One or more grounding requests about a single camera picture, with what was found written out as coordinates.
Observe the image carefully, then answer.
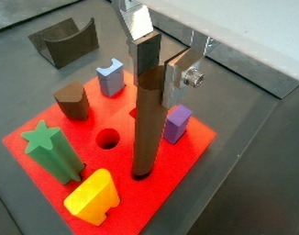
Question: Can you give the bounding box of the green star peg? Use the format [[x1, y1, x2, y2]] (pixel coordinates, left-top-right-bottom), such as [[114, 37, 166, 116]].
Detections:
[[22, 120, 84, 185]]

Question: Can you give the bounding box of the red foam peg board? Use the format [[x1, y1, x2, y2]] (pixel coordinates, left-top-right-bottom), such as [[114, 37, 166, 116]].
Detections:
[[3, 73, 216, 235]]

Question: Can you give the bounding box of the brown rounded triangle peg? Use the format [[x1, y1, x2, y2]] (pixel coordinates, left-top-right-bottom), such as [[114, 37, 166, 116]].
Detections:
[[54, 81, 90, 120]]

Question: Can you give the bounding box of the yellow arch peg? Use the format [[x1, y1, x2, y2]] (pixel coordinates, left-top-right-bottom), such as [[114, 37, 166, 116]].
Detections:
[[64, 169, 120, 226]]

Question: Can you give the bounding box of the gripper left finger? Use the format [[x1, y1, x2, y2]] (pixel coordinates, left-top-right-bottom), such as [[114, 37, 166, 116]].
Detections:
[[112, 0, 162, 84]]

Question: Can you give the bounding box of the light blue notched peg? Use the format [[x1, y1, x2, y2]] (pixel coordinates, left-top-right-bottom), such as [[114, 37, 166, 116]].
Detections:
[[96, 58, 126, 97]]

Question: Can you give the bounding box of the purple rectangular peg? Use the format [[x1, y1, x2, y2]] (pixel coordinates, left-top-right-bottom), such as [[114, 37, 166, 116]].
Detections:
[[163, 105, 192, 144]]

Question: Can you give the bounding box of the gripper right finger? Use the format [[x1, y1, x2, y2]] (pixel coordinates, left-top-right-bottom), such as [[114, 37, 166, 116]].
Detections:
[[162, 30, 218, 109]]

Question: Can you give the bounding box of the black curved fixture stand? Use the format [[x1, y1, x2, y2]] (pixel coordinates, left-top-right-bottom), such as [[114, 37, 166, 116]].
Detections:
[[28, 17, 99, 69]]

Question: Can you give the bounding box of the brown oval cylinder peg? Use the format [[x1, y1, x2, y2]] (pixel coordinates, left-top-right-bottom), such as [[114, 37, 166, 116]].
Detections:
[[132, 65, 167, 180]]

